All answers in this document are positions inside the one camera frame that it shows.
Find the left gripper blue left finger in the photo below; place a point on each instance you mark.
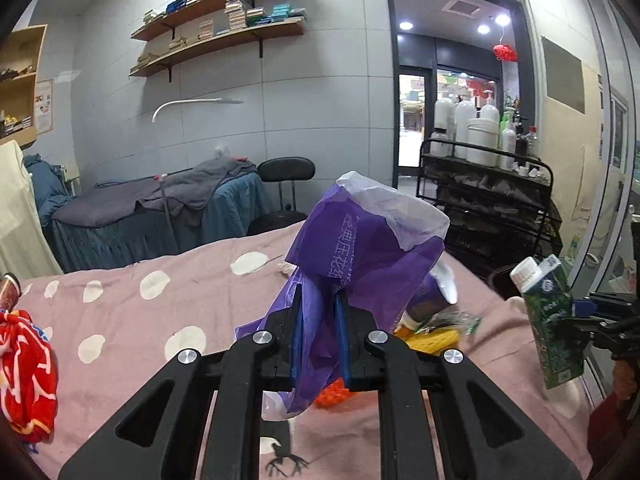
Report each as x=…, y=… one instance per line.
x=296, y=335

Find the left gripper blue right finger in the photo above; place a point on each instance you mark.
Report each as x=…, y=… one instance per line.
x=342, y=337

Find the green milk carton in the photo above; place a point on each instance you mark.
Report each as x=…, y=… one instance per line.
x=548, y=301

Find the purple plastic bag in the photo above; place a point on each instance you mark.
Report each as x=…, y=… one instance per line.
x=370, y=242

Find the orange foam fruit net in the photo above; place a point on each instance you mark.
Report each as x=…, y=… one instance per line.
x=334, y=394

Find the yellow foam fruit net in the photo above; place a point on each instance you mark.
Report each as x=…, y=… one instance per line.
x=434, y=342

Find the purple yogurt cup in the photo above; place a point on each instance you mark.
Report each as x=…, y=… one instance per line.
x=427, y=301

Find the clear green plastic wrapper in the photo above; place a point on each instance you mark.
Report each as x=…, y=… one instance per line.
x=464, y=322

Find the black round stool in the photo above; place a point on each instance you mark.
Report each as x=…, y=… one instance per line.
x=285, y=172

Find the pink polka dot bedspread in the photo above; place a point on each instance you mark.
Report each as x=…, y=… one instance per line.
x=112, y=330

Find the blue massage bed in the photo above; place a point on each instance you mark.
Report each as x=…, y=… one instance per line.
x=105, y=228

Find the large white tub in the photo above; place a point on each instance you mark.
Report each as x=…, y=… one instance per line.
x=483, y=137

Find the white pump bottle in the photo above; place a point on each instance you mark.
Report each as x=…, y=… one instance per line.
x=489, y=110

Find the red patterned cloth bundle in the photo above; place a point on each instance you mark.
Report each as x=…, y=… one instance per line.
x=29, y=378

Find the cream hanging cloth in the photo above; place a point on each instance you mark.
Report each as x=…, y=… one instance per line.
x=24, y=249

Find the red hanging ornament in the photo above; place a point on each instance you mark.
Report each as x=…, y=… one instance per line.
x=505, y=53

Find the wooden cabinet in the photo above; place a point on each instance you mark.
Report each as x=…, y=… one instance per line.
x=20, y=57

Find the black wire storage cart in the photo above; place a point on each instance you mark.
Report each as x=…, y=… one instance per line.
x=497, y=217

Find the lower wooden wall shelf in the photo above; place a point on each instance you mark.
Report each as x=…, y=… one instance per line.
x=290, y=27

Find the wooden wall shelf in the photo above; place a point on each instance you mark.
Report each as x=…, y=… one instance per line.
x=290, y=27
x=241, y=13

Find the upper wooden wall shelf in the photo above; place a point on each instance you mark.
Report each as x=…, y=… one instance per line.
x=241, y=13

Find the wall poster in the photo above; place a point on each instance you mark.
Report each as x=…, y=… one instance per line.
x=43, y=106

